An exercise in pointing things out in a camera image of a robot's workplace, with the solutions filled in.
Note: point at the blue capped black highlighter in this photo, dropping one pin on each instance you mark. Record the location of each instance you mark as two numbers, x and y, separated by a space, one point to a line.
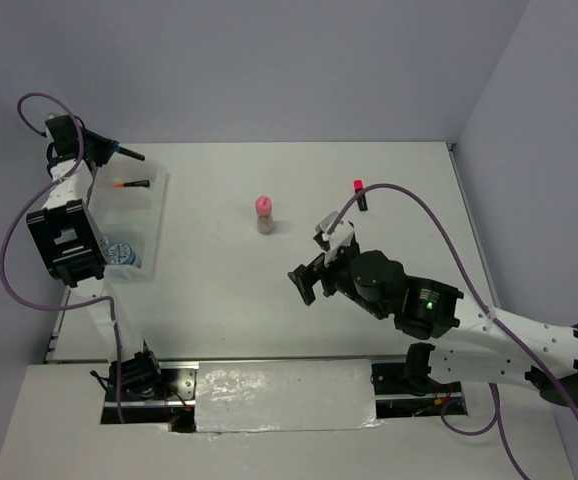
120 150

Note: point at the orange capped black highlighter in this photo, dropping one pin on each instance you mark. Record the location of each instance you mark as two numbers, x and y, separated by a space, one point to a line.
133 184

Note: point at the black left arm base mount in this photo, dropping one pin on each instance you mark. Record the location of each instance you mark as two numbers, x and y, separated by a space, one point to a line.
170 403

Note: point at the pink capped small bottle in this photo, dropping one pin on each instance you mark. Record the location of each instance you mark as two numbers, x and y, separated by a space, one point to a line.
264 213

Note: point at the blue round jar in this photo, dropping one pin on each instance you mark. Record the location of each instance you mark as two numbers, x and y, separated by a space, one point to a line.
104 245
122 254

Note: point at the clear plastic compartment organizer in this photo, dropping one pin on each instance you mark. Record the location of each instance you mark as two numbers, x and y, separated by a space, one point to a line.
130 215

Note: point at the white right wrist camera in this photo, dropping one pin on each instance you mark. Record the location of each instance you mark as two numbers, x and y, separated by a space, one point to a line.
332 235

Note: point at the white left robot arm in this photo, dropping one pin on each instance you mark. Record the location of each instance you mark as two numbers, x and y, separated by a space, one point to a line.
75 252

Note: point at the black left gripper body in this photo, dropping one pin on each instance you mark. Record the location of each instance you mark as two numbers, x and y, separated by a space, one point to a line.
99 148

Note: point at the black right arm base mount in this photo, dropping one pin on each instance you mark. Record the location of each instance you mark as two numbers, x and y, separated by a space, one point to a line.
414 395

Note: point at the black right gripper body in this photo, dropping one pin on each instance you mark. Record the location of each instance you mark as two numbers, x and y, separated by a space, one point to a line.
337 275

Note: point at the silver reflective tape sheet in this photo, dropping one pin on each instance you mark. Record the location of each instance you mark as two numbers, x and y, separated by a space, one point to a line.
284 396

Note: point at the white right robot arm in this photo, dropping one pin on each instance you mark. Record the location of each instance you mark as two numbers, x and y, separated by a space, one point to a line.
454 340

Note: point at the pink capped black highlighter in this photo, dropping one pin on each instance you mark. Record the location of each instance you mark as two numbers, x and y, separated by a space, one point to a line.
361 199

